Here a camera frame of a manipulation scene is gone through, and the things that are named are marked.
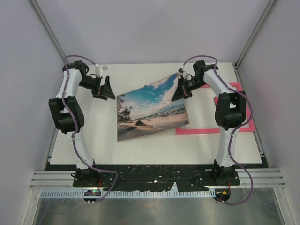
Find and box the slotted cable duct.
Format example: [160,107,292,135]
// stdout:
[40,189,215,199]

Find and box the left aluminium frame post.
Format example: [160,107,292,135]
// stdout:
[28,0,66,63]

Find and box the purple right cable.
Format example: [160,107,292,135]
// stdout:
[182,55,255,205]

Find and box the pink picture frame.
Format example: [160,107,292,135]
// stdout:
[175,82,256,136]

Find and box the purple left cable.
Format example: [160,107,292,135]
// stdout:
[63,55,118,203]

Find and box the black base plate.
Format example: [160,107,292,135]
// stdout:
[71,164,240,192]

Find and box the purple cable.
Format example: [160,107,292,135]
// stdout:
[63,55,118,203]
[182,55,255,205]

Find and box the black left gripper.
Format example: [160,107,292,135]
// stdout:
[79,76,116,101]

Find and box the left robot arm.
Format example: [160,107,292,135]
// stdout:
[48,60,116,187]

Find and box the beach photo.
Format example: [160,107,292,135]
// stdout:
[116,74,189,142]

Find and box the right aluminium frame post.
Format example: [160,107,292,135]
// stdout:
[233,0,278,70]

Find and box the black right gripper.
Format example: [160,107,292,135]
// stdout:
[172,77,207,103]

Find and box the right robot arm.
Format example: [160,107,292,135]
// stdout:
[172,60,247,185]

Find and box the aluminium frame post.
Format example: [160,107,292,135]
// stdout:
[233,0,278,70]
[28,0,66,63]

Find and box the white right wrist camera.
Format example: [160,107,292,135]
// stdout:
[178,65,188,76]

